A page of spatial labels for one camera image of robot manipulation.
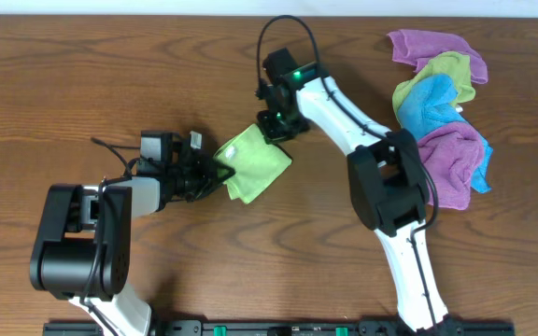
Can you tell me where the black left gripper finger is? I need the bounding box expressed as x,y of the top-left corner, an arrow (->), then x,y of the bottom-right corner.
187,175 -> 232,202
203,155 -> 235,180

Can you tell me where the light green microfiber cloth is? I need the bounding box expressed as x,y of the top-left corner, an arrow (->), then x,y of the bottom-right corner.
214,124 -> 292,204

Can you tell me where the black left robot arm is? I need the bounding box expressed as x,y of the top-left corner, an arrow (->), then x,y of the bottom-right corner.
29,131 -> 235,336

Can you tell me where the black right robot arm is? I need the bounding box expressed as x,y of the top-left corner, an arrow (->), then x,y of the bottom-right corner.
256,49 -> 448,335

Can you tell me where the blue microfiber cloth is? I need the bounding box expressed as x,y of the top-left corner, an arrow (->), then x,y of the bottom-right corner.
396,74 -> 492,198

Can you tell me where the purple cloth far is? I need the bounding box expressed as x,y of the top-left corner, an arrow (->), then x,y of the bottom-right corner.
387,29 -> 488,84

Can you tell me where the purple cloth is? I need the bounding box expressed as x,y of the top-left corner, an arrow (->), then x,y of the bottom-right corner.
387,29 -> 488,84
418,121 -> 485,210

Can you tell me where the purple cloth near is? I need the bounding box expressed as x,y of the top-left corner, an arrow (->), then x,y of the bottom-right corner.
418,121 -> 485,210

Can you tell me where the green cloth in pile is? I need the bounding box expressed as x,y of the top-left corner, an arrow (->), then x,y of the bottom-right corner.
391,51 -> 475,133

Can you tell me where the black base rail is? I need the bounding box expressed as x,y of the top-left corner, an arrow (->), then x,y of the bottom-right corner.
42,318 -> 517,336

